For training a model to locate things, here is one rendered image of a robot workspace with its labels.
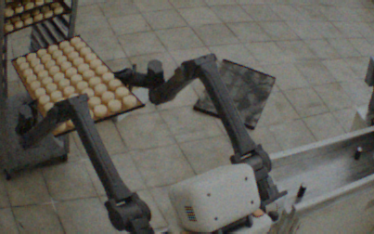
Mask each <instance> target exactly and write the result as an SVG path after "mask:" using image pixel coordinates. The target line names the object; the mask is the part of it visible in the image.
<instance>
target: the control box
mask: <svg viewBox="0 0 374 234"><path fill-rule="evenodd" d="M268 174H269V176H271V173H268ZM271 178H272V179H273V181H274V183H273V184H274V185H275V184H277V185H278V183H277V182H276V181H275V179H274V178H273V177H272V176H271ZM277 189H278V191H279V192H281V188H279V186H277ZM291 208H292V207H290V204H289V203H288V201H287V199H286V200H285V205H284V210H283V215H282V216H281V218H280V221H278V222H276V223H275V224H274V225H273V227H274V229H275V231H276V232H277V234H281V233H283V232H285V229H286V228H287V225H288V223H289V221H290V216H289V214H290V211H291Z"/></svg>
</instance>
